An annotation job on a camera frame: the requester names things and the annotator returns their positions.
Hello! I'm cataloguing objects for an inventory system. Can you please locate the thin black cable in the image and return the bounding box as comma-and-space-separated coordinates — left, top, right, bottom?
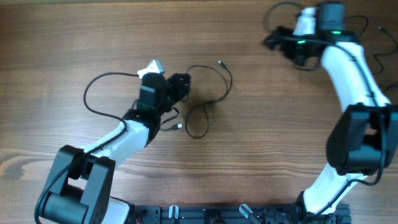
160, 60, 234, 140
346, 14, 398, 76

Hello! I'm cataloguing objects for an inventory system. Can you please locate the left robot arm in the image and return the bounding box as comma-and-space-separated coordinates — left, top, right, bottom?
34, 73, 191, 224

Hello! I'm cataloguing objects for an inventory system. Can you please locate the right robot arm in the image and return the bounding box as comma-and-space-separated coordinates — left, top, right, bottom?
263, 1, 397, 223

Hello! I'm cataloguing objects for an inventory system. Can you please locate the right camera cable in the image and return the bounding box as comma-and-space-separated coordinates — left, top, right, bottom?
262, 1, 388, 217

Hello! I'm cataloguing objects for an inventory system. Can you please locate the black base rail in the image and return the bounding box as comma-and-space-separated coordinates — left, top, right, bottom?
132, 203, 352, 224

